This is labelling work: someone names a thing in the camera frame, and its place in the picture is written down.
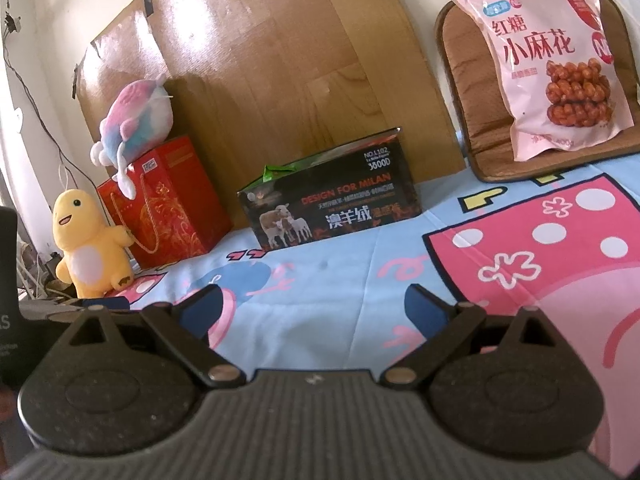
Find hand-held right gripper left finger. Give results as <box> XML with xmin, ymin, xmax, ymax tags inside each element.
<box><xmin>65</xmin><ymin>285</ymin><xmax>241</xmax><ymax>391</ymax></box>

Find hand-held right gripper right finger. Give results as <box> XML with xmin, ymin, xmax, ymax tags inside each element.
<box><xmin>382</xmin><ymin>284</ymin><xmax>561</xmax><ymax>391</ymax></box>

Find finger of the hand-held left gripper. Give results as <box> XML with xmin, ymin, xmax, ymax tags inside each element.
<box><xmin>20</xmin><ymin>296</ymin><xmax>130</xmax><ymax>328</ymax></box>

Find black cardboard box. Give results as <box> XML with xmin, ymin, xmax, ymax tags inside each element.
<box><xmin>236</xmin><ymin>127</ymin><xmax>421</xmax><ymax>252</ymax></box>

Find green snack packet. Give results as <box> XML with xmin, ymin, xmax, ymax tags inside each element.
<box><xmin>263</xmin><ymin>162</ymin><xmax>297</xmax><ymax>184</ymax></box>

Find yellow plush toy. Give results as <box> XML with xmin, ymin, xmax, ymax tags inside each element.
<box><xmin>52</xmin><ymin>188</ymin><xmax>137</xmax><ymax>300</ymax></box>

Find printed cartoon bed sheet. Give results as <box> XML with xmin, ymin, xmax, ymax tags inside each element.
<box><xmin>120</xmin><ymin>152</ymin><xmax>640</xmax><ymax>480</ymax></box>

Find red gift box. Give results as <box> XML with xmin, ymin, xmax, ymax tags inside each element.
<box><xmin>96</xmin><ymin>135</ymin><xmax>233</xmax><ymax>270</ymax></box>

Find pastel plush toy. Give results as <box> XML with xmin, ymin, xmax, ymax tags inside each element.
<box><xmin>90</xmin><ymin>72</ymin><xmax>175</xmax><ymax>200</ymax></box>

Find brown seat cushion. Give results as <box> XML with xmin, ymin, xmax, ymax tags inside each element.
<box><xmin>434</xmin><ymin>0</ymin><xmax>640</xmax><ymax>183</ymax></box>

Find wooden board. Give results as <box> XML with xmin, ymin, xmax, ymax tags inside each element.
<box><xmin>75</xmin><ymin>0</ymin><xmax>468</xmax><ymax>241</ymax></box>

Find large pink snack bag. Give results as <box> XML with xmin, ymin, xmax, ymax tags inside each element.
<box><xmin>446</xmin><ymin>0</ymin><xmax>636</xmax><ymax>163</ymax></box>

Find white cable bundle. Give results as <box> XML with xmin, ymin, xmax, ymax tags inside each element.
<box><xmin>17</xmin><ymin>240</ymin><xmax>76</xmax><ymax>306</ymax></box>

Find thin black wall cable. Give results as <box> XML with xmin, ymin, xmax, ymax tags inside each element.
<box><xmin>0</xmin><ymin>5</ymin><xmax>101</xmax><ymax>196</ymax></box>

